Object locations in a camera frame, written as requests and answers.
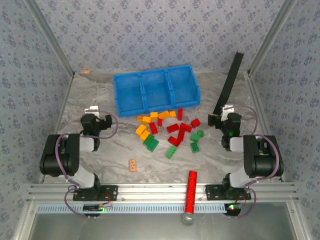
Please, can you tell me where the slotted grey cable duct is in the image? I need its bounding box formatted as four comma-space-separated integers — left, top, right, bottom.
36, 202, 227, 214

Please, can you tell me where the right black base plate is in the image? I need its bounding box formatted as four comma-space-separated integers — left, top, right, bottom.
205, 184, 252, 201

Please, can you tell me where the red glitter microphone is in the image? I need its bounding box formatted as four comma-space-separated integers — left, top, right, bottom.
181, 170, 199, 227

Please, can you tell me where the blue three-compartment bin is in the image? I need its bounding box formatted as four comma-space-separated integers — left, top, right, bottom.
112, 64, 202, 118

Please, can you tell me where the aluminium frame post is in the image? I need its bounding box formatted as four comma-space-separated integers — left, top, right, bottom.
246, 0, 300, 77
23, 0, 76, 77

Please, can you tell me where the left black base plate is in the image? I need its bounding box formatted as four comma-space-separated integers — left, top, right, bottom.
72, 184, 119, 202

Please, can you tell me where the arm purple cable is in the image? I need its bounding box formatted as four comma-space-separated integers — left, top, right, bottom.
231, 104, 280, 219
55, 109, 119, 219

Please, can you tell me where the black flat bar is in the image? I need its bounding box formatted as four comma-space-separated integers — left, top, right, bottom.
214, 51, 245, 116

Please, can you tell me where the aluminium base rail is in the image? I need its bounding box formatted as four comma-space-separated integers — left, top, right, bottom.
26, 182, 300, 204

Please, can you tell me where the grey metal panel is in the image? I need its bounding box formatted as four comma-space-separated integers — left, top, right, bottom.
32, 212, 298, 240

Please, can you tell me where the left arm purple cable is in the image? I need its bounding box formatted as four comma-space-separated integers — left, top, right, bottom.
55, 109, 119, 219

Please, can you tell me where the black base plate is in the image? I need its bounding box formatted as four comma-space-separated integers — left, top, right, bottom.
72, 184, 119, 202
205, 184, 252, 201

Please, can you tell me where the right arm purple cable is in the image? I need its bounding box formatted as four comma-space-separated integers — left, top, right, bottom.
231, 104, 280, 219

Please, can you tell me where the aluminium side rail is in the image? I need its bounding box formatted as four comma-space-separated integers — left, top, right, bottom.
37, 72, 76, 185
246, 71, 287, 183

